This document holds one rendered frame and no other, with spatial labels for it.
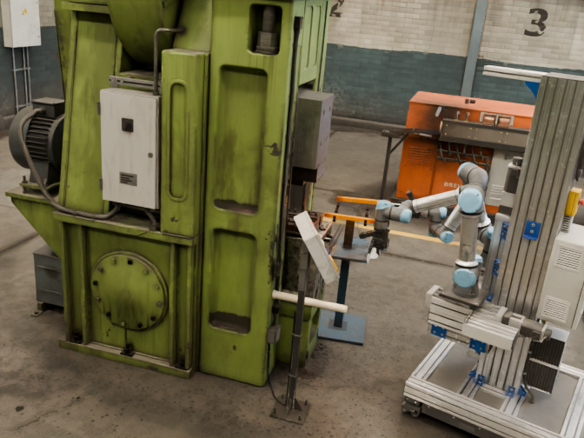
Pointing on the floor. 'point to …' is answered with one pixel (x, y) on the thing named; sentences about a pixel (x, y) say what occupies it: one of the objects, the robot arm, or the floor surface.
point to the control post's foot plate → (290, 410)
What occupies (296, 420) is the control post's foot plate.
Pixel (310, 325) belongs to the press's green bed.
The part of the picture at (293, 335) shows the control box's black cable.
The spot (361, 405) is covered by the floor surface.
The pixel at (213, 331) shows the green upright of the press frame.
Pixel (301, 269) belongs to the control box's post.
